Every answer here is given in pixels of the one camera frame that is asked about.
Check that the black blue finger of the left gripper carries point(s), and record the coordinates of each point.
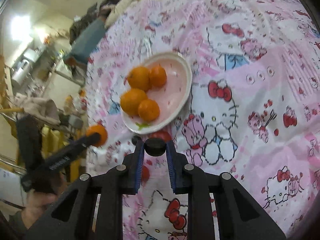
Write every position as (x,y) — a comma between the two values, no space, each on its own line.
(69,153)

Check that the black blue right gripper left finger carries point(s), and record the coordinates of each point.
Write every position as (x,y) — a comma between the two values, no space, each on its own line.
(92,207)

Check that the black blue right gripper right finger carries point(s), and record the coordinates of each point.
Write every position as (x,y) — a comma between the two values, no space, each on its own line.
(219,207)

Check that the small round orange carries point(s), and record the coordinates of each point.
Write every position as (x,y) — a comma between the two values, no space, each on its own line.
(98,132)

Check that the large orange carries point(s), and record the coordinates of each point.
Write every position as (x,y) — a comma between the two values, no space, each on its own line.
(138,78)
(130,101)

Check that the small mandarin orange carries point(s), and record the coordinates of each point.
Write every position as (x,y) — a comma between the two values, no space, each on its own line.
(148,110)

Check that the small red cherry tomato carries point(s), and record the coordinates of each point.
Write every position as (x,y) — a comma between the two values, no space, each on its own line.
(145,174)

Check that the large orange on plate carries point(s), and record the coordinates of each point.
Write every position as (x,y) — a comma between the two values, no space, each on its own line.
(138,78)

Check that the small orange on plate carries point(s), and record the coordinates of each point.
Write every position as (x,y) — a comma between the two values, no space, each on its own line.
(158,76)

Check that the pink white strawberry plate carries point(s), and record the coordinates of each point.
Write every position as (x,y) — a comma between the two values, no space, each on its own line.
(171,98)

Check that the blue mattress edge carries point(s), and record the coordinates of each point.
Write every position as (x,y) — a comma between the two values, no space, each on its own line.
(86,43)

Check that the white water heater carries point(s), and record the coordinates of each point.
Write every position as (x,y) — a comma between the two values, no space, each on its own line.
(20,73)

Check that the pile of dark clothes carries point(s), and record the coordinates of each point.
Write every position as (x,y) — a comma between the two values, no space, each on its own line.
(93,13)

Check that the pink Hello Kitty bedsheet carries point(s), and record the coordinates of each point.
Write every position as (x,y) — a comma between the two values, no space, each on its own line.
(254,104)

